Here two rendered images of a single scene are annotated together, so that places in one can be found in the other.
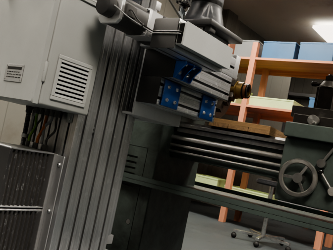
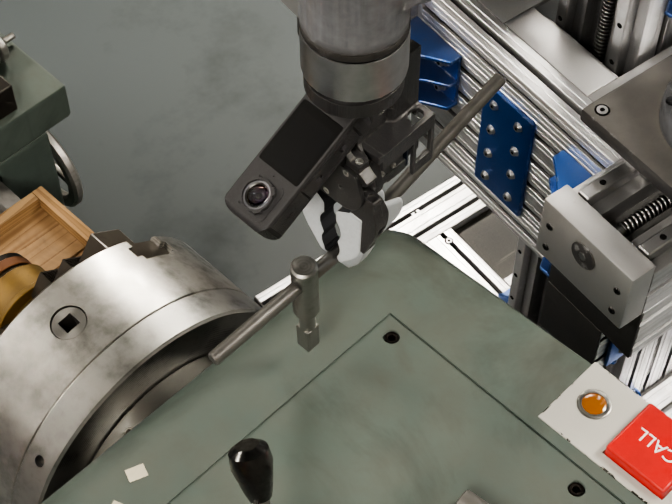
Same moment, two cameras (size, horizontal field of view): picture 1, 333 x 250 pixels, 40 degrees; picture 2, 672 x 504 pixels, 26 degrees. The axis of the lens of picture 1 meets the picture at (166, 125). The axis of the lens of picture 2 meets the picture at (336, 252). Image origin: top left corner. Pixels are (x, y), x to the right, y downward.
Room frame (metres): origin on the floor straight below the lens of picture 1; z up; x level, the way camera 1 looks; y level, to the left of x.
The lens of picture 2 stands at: (3.01, 0.19, 2.32)
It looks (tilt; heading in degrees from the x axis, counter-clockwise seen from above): 54 degrees down; 195
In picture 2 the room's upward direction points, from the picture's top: straight up
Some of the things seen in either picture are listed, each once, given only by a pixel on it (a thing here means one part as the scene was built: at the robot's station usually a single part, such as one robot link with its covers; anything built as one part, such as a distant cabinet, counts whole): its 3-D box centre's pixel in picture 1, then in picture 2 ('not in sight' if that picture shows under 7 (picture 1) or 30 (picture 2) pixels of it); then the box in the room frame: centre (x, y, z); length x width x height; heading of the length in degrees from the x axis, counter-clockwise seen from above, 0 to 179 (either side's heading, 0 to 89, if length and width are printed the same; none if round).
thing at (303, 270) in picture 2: not in sight; (306, 306); (2.37, 0.00, 1.34); 0.02 x 0.02 x 0.12
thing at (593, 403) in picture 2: not in sight; (593, 405); (2.35, 0.24, 1.26); 0.02 x 0.02 x 0.01
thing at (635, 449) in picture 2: not in sight; (655, 451); (2.38, 0.30, 1.26); 0.06 x 0.06 x 0.02; 60
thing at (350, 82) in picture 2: not in sight; (351, 45); (2.33, 0.02, 1.60); 0.08 x 0.08 x 0.05
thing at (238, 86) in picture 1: (240, 90); (24, 307); (2.28, -0.33, 1.08); 0.09 x 0.09 x 0.09; 60
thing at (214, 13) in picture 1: (204, 16); not in sight; (1.61, -0.06, 1.21); 0.15 x 0.15 x 0.10
